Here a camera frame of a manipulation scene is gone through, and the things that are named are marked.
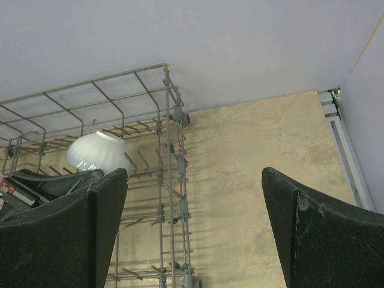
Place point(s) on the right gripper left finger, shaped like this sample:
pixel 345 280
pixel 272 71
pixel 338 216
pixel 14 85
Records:
pixel 67 242

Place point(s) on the grey wire dish rack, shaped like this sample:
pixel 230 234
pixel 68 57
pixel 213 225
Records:
pixel 144 108

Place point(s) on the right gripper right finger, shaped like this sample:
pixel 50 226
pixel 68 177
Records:
pixel 322 241

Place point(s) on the white ceramic bowl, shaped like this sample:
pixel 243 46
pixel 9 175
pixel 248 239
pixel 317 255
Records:
pixel 99 151

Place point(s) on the aluminium rail frame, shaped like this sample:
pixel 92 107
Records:
pixel 330 102

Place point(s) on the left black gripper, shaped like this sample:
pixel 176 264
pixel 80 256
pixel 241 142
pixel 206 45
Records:
pixel 28 189

